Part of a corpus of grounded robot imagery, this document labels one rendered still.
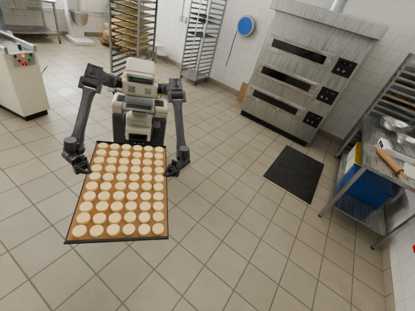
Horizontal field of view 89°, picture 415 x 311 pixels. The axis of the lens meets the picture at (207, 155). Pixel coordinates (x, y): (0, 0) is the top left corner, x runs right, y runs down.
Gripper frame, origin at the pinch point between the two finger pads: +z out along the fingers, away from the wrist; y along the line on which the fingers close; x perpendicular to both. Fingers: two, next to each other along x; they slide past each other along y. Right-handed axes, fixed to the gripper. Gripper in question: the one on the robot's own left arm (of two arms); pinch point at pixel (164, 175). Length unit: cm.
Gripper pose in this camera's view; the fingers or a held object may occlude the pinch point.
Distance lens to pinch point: 119.7
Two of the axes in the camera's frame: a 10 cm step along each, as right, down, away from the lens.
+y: -2.4, 7.3, 6.4
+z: -5.6, 4.4, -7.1
